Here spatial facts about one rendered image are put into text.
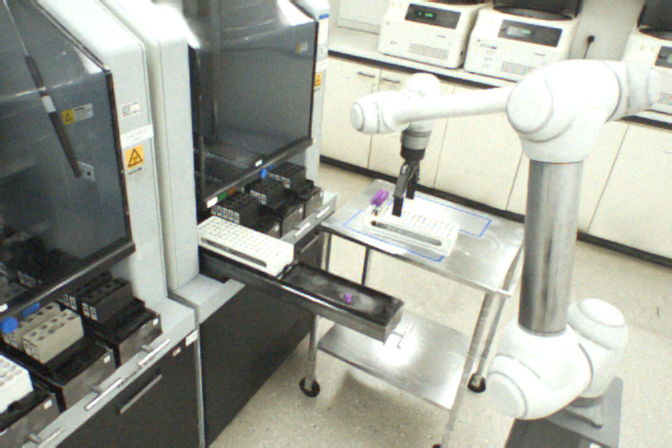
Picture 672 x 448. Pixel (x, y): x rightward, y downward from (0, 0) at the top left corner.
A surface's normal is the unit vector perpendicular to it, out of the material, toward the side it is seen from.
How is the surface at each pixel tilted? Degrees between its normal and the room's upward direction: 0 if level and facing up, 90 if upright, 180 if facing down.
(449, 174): 90
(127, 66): 90
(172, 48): 90
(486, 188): 90
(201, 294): 0
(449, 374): 0
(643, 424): 0
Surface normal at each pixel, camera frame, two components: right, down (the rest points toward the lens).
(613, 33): -0.47, 0.42
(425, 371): 0.09, -0.85
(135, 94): 0.88, 0.31
